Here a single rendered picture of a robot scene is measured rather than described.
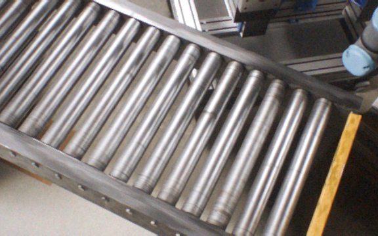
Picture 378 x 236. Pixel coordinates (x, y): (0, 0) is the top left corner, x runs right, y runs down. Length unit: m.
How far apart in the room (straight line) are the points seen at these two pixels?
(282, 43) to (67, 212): 1.17
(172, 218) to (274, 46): 1.22
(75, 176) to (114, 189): 0.10
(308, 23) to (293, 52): 0.18
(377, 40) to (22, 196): 1.48
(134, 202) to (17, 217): 0.97
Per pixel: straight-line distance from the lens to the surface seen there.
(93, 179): 1.13
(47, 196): 2.00
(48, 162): 1.17
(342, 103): 1.31
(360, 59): 1.11
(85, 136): 1.18
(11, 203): 2.03
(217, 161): 1.15
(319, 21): 2.27
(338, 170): 1.19
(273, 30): 2.19
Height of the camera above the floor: 1.84
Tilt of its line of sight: 61 degrees down
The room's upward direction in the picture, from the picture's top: 7 degrees clockwise
